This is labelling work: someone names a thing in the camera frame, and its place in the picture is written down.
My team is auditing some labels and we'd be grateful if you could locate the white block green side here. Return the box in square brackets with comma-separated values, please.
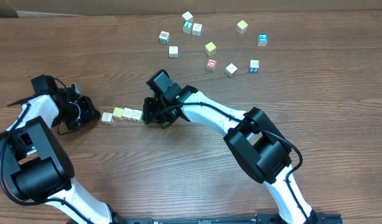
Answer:
[131, 110, 142, 123]

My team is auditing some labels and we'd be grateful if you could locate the green sided picture block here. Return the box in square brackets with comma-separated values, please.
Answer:
[159, 31, 170, 45]

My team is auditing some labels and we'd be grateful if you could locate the green letter wooden block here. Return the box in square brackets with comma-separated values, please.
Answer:
[182, 21, 193, 34]

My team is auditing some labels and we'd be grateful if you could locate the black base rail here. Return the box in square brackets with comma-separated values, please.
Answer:
[114, 213, 343, 224]

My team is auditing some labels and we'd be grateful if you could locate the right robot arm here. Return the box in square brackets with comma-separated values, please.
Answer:
[143, 85, 317, 223]

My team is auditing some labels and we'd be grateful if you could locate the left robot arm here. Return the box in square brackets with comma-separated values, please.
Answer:
[0, 86, 123, 223]

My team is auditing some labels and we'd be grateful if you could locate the white block blue side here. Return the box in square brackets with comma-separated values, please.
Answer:
[249, 60, 259, 73]

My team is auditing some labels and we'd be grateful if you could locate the yellow block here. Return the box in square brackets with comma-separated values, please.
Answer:
[236, 20, 248, 34]
[205, 42, 217, 56]

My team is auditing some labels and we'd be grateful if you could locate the red letter wooden block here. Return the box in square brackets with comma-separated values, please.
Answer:
[206, 58, 217, 72]

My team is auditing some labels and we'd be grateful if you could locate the white block teal side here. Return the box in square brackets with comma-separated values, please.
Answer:
[122, 108, 133, 121]

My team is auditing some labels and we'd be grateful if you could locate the plain white wooden block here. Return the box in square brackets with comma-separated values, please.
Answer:
[169, 46, 179, 58]

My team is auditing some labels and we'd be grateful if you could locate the white block beside green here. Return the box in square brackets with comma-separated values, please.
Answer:
[192, 23, 202, 36]

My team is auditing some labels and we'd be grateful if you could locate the yellow block letter G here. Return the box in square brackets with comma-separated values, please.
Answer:
[112, 107, 124, 120]

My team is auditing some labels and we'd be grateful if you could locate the white block red edge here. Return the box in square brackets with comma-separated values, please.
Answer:
[225, 63, 238, 77]

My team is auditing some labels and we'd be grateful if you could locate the blue letter P block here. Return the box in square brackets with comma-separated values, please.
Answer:
[257, 34, 268, 47]

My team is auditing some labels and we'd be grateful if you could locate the white block red side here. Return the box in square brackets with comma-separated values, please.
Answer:
[101, 112, 114, 124]

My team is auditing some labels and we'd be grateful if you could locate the yellow top center block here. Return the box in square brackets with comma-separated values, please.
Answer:
[205, 42, 217, 56]

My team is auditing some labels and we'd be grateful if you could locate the top white wooden block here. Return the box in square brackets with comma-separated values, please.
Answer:
[182, 11, 193, 22]

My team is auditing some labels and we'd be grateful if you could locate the yellow top far block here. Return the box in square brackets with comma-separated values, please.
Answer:
[236, 20, 248, 34]

